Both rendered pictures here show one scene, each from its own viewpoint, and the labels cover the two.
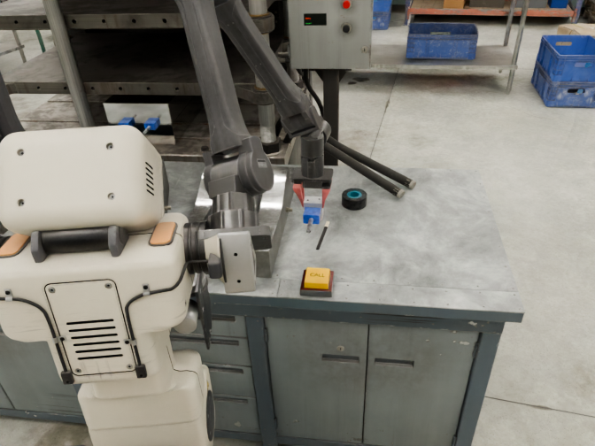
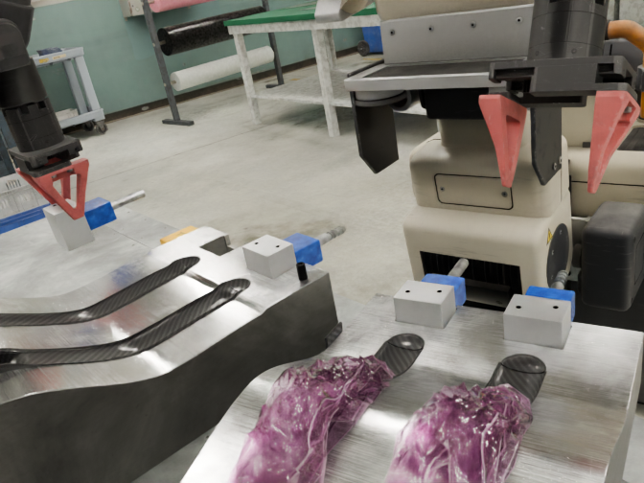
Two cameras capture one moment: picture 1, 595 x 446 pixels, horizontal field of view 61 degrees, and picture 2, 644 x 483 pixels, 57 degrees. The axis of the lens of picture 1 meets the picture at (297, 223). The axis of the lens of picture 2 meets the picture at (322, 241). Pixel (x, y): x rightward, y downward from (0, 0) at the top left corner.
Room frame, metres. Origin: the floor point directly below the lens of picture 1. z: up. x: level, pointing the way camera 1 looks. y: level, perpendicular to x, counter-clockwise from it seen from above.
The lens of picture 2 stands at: (1.47, 0.73, 1.19)
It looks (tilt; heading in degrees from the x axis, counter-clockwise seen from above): 24 degrees down; 224
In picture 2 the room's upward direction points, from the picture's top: 11 degrees counter-clockwise
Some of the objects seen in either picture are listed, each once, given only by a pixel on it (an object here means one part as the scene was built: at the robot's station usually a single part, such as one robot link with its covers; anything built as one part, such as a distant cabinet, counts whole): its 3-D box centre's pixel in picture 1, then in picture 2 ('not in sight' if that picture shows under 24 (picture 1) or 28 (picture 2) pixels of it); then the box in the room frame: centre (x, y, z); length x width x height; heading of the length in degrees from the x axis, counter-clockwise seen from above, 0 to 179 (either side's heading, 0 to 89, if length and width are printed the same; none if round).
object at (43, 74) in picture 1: (157, 75); not in sight; (2.25, 0.59, 0.96); 1.29 x 0.83 x 0.18; 81
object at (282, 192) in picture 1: (241, 203); (69, 362); (1.28, 0.16, 0.87); 0.50 x 0.26 x 0.14; 171
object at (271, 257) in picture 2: not in sight; (303, 249); (1.03, 0.27, 0.89); 0.13 x 0.05 x 0.05; 170
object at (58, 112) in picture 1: (161, 117); not in sight; (2.25, 0.61, 0.76); 1.30 x 0.84 x 0.07; 81
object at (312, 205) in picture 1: (311, 217); (101, 210); (1.10, -0.04, 0.93); 0.13 x 0.05 x 0.05; 170
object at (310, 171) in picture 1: (312, 166); (36, 130); (1.14, -0.05, 1.06); 0.10 x 0.07 x 0.07; 80
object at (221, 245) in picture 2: not in sight; (226, 257); (1.05, 0.15, 0.87); 0.05 x 0.05 x 0.04; 81
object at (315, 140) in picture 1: (312, 143); (11, 83); (1.15, -0.05, 1.12); 0.07 x 0.06 x 0.07; 164
